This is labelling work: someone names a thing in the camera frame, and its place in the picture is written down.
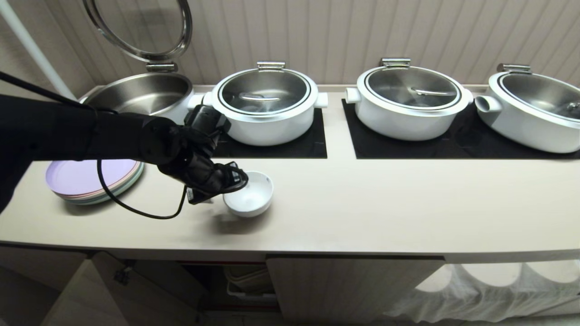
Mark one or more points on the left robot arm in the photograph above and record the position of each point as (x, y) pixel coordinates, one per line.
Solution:
(54, 131)

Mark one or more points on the beige basket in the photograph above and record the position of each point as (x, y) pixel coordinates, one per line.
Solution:
(249, 280)

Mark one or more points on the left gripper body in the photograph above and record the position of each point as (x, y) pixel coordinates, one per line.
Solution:
(204, 176)

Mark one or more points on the pink plastic plate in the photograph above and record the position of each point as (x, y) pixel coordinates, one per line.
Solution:
(113, 192)

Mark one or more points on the wide black induction hob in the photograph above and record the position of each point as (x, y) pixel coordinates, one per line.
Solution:
(453, 145)

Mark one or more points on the white pot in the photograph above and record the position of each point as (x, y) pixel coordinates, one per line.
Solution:
(521, 127)
(398, 122)
(272, 127)

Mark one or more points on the purple plastic plate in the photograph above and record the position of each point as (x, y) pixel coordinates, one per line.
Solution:
(81, 176)

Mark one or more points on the white ceramic bowl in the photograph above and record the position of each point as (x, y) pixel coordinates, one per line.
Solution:
(253, 199)

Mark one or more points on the open stainless steel pot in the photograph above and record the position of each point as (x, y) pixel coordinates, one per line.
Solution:
(140, 93)

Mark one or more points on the beige cabinet door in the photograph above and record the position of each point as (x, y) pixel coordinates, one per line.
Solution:
(118, 299)
(344, 290)

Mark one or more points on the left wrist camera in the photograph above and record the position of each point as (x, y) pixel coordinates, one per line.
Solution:
(206, 120)

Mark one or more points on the stack of pastel plates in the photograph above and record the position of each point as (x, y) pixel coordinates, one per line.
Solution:
(122, 194)

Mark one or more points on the round glass pot lid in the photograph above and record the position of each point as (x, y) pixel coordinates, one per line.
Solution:
(408, 86)
(179, 36)
(543, 93)
(267, 88)

